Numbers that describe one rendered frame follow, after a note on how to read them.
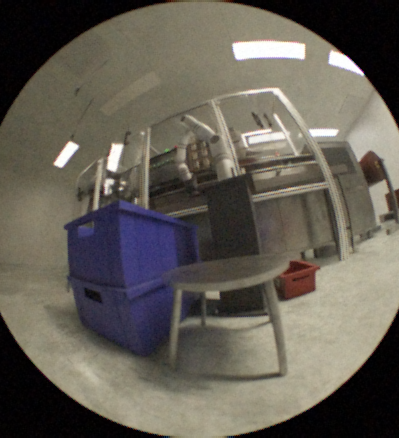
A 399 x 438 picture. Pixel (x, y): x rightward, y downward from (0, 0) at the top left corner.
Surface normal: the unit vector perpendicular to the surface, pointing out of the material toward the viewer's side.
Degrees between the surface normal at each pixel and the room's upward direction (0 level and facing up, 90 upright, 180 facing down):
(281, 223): 90
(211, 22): 180
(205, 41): 180
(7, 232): 90
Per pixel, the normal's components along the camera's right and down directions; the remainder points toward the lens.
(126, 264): 0.94, -0.18
